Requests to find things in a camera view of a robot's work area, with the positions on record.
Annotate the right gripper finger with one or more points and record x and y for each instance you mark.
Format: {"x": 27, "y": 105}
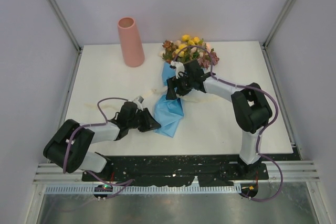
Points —
{"x": 171, "y": 86}
{"x": 183, "y": 92}

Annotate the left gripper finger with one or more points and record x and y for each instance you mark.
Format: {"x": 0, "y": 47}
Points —
{"x": 144, "y": 129}
{"x": 147, "y": 121}

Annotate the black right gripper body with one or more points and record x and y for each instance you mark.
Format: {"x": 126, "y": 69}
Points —
{"x": 184, "y": 82}

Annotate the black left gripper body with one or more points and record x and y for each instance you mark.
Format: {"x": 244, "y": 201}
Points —
{"x": 133, "y": 123}

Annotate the cream ribbon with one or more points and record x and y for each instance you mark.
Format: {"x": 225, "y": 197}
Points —
{"x": 159, "y": 91}

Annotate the blue wrapping paper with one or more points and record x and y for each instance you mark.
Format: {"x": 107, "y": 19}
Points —
{"x": 168, "y": 114}

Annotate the artificial flower bunch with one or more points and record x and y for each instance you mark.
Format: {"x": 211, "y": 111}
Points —
{"x": 190, "y": 48}

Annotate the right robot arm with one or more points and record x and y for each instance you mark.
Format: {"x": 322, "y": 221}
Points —
{"x": 251, "y": 109}

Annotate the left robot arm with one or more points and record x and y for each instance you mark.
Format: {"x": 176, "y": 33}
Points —
{"x": 69, "y": 147}

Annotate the pink tapered vase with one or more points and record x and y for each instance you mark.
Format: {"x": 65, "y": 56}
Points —
{"x": 130, "y": 42}

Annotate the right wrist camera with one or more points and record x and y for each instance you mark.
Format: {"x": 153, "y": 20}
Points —
{"x": 178, "y": 67}

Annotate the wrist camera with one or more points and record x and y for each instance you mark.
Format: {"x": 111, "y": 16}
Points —
{"x": 178, "y": 67}
{"x": 139, "y": 100}

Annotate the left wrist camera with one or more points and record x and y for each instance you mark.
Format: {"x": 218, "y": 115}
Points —
{"x": 139, "y": 100}

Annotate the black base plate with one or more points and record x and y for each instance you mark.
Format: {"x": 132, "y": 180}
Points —
{"x": 178, "y": 170}

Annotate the white slotted cable duct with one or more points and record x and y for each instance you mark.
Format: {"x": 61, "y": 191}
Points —
{"x": 139, "y": 190}

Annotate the right aluminium frame post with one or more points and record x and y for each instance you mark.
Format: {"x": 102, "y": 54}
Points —
{"x": 287, "y": 7}

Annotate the aluminium frame post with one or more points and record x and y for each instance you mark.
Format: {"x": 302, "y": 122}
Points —
{"x": 287, "y": 7}
{"x": 62, "y": 20}

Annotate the left aluminium frame post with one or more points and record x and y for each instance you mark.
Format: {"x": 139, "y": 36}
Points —
{"x": 62, "y": 20}

